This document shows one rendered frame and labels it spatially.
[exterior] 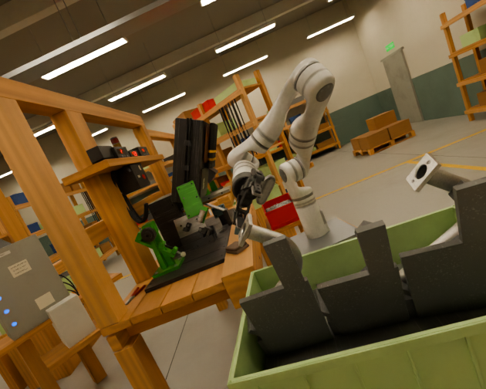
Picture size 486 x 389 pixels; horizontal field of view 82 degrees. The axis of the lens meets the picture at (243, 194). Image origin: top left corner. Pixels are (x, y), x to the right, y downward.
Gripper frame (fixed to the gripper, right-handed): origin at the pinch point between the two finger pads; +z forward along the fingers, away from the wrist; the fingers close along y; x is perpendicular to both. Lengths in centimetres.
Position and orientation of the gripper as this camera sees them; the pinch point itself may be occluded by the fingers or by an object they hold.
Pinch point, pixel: (248, 211)
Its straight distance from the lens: 63.4
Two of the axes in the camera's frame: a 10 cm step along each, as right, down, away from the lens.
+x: 9.2, 3.2, 2.1
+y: 3.8, -8.3, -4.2
